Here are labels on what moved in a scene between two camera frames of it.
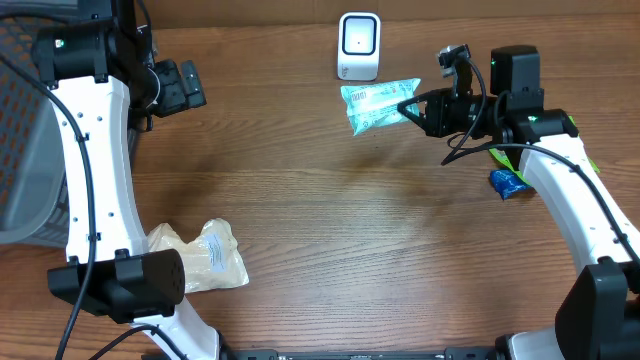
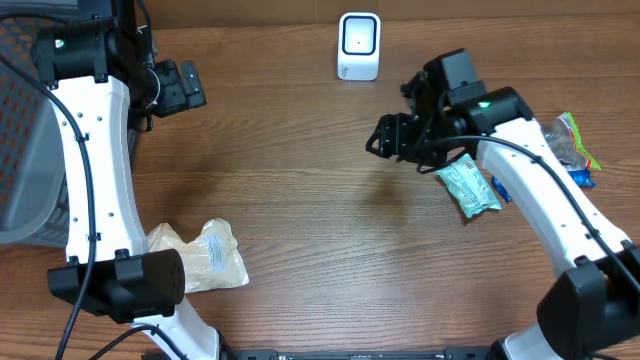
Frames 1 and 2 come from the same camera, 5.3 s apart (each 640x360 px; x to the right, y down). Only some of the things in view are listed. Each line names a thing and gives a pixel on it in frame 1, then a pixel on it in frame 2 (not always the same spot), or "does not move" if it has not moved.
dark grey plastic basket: [33, 163] does not move
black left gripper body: [171, 92] does not move
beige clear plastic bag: [212, 261] does not move
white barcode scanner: [359, 37] does not move
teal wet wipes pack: [373, 106] to [465, 181]
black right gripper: [434, 120] to [392, 139]
